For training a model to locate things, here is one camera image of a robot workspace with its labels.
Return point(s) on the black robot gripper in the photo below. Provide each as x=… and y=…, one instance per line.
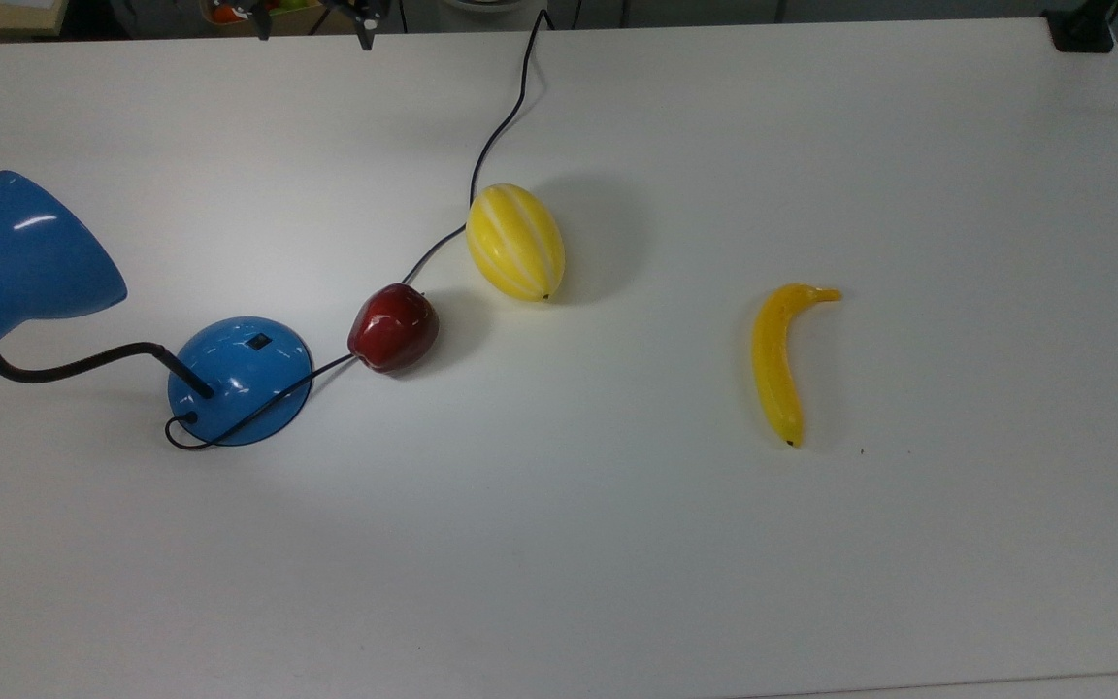
x=326, y=5

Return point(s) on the blue gooseneck desk lamp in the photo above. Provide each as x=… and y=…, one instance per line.
x=239, y=379

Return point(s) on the black table clamp mount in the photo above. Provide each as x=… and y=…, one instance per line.
x=1078, y=29

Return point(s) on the yellow toy banana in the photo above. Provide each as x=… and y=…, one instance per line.
x=774, y=369

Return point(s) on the red toy apple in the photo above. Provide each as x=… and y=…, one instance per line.
x=392, y=328

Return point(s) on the yellow striped toy melon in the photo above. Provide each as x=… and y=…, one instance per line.
x=515, y=243

